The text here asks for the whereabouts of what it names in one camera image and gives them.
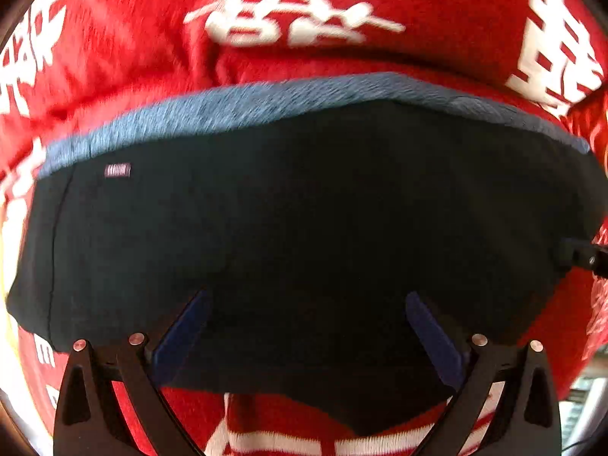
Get red embroidered cushion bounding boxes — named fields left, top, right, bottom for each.
left=570, top=100, right=608, bottom=366

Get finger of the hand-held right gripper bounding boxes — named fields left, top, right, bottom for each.
left=553, top=236, right=608, bottom=279

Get red printed sofa cover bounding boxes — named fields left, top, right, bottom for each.
left=0, top=0, right=608, bottom=456

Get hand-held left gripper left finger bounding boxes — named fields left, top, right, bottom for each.
left=53, top=290, right=212, bottom=456

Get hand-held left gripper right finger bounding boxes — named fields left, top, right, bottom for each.
left=405, top=291, right=562, bottom=456

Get black pants with blue waistband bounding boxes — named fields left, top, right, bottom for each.
left=7, top=72, right=608, bottom=438

